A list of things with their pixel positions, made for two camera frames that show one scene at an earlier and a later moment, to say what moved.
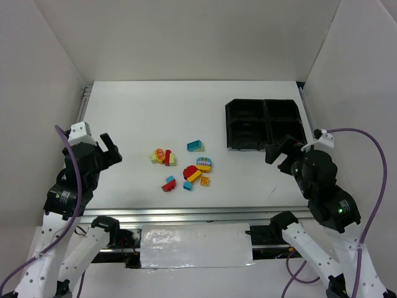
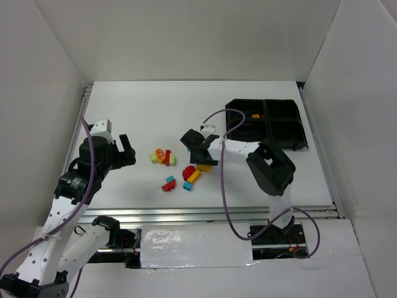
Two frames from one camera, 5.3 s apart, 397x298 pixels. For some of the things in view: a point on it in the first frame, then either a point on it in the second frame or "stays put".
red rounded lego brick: x=188 y=171 stays put
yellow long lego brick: x=195 y=176 stays put
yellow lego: x=205 y=168 stays put
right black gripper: x=286 y=156 -> x=196 y=149
